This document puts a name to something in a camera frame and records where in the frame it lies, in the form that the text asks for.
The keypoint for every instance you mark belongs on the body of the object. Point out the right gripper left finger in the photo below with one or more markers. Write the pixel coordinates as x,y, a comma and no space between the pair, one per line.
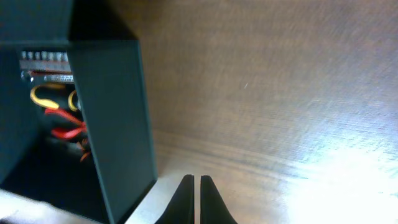
181,208

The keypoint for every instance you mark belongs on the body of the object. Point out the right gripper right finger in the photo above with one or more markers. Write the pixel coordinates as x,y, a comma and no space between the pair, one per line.
213,210

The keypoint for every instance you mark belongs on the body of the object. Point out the small red cutting pliers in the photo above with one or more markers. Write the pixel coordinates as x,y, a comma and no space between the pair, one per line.
64,125

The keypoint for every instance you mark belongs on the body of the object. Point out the yellow black screwdriver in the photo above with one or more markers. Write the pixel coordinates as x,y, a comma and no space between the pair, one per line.
56,96

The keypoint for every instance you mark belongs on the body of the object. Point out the black box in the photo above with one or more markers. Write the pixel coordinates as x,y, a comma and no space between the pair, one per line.
105,59

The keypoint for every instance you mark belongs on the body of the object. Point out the silver combination wrench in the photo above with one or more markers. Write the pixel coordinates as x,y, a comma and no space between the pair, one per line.
35,77

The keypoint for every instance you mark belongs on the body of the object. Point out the orange black needle-nose pliers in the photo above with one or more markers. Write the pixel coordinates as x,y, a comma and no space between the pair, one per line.
80,148

